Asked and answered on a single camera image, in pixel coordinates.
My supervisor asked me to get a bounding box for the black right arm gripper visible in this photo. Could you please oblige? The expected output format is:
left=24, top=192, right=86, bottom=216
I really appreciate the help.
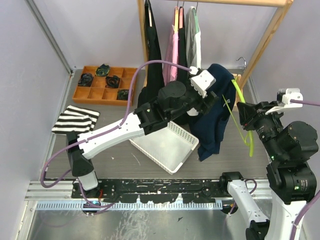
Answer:
left=237, top=98, right=286, bottom=159

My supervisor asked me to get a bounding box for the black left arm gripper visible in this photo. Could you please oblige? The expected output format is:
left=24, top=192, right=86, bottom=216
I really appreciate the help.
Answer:
left=167, top=74, right=220, bottom=122

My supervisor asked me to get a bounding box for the lime green hanger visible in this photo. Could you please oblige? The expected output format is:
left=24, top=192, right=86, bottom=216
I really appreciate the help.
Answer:
left=222, top=74, right=255, bottom=158

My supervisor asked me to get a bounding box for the navy blue t shirt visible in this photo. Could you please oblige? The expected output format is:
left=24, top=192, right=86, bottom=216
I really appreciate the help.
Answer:
left=189, top=63, right=236, bottom=162

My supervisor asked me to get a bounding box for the white t shirt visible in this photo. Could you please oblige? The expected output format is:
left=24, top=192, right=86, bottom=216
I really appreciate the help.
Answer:
left=185, top=6, right=202, bottom=68

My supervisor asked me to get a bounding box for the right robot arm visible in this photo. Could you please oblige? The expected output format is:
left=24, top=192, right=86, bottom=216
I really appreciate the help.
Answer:
left=219, top=101, right=320, bottom=240

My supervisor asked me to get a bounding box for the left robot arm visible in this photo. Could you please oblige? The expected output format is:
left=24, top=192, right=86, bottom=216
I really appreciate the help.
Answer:
left=66, top=80, right=218, bottom=198

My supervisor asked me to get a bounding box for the plain black t shirt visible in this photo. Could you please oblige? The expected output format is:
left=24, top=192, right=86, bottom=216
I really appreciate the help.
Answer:
left=177, top=6, right=189, bottom=82

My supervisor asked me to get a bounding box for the black printed t shirt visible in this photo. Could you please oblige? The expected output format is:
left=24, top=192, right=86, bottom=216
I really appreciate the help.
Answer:
left=136, top=0, right=166, bottom=107

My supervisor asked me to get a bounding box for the pink t shirt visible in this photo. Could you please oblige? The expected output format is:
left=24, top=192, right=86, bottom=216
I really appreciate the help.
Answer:
left=162, top=7, right=181, bottom=85

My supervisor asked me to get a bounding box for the white perforated plastic basket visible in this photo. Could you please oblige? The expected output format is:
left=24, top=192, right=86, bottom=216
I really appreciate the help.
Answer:
left=130, top=121, right=199, bottom=175

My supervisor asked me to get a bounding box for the rolled dark sock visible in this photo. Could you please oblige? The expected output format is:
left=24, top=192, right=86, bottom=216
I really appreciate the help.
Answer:
left=105, top=75, right=121, bottom=89
left=77, top=73, right=94, bottom=87
left=95, top=64, right=111, bottom=77
left=117, top=89, right=129, bottom=101

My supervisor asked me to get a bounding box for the orange wooden compartment tray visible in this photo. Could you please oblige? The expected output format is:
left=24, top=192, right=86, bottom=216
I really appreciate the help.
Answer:
left=72, top=65, right=137, bottom=106

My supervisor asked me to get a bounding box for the wooden clothes rack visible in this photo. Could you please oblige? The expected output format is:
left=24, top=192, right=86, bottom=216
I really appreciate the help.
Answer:
left=136, top=0, right=293, bottom=89

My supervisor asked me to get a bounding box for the black white striped cloth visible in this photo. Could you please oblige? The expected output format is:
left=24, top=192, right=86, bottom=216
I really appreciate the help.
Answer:
left=51, top=105, right=100, bottom=135

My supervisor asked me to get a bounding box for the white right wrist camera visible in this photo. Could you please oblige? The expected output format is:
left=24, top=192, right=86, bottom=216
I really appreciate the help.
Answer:
left=265, top=88, right=303, bottom=115

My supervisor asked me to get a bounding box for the grey slotted cable duct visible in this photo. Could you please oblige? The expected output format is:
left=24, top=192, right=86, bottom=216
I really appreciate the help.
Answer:
left=35, top=200, right=223, bottom=211

